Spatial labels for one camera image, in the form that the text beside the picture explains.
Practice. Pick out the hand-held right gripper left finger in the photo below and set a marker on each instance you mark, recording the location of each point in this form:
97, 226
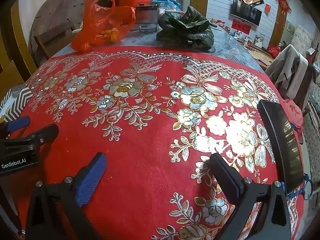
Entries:
91, 177

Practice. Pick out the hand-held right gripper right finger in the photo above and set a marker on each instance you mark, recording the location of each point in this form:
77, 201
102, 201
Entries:
225, 177

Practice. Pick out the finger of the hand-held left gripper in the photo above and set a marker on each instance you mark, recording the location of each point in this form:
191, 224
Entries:
18, 123
41, 133

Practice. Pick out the striped rim white tray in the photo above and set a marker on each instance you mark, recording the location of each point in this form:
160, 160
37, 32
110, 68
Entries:
15, 102

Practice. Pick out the red embroidered floral tablecloth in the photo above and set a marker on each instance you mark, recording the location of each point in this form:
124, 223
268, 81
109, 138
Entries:
150, 155

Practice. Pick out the brown wooden chair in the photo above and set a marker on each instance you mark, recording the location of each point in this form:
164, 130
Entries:
53, 37

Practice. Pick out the red seat cushion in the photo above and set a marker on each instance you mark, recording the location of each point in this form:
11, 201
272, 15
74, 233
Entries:
295, 115

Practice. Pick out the grey jacket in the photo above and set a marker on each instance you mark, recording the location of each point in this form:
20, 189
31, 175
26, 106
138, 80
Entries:
287, 72

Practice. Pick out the round wooden tabletop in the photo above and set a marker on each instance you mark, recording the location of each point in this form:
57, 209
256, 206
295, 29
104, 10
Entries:
57, 7

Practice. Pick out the red plastic bag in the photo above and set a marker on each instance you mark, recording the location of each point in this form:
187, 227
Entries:
95, 22

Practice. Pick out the small red bag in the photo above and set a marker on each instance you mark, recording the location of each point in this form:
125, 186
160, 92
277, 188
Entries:
274, 51

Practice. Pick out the dark leafy greens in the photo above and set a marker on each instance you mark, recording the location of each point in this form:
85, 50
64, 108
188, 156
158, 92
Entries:
185, 30

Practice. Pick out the clear glass jar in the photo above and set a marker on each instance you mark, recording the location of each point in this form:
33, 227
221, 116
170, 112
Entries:
147, 20

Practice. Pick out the blue plastic bag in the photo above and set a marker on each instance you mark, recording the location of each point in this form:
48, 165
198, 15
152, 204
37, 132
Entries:
170, 4

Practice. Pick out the red knot ornament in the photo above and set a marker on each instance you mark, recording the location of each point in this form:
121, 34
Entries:
283, 5

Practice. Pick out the red wall banner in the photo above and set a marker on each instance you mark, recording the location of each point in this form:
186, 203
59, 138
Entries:
240, 25

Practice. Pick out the wall television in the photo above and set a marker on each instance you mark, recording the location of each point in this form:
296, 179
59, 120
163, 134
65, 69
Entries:
246, 11

